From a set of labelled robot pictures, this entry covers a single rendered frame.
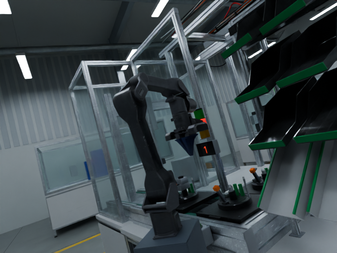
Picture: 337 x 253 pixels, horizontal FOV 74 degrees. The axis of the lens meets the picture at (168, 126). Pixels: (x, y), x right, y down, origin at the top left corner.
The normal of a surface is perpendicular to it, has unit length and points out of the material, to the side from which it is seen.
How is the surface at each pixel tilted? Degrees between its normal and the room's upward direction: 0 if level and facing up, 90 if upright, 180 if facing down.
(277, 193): 45
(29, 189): 90
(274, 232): 90
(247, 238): 90
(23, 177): 90
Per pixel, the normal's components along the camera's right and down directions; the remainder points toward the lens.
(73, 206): 0.42, -0.18
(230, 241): -0.80, 0.18
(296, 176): -0.81, -0.53
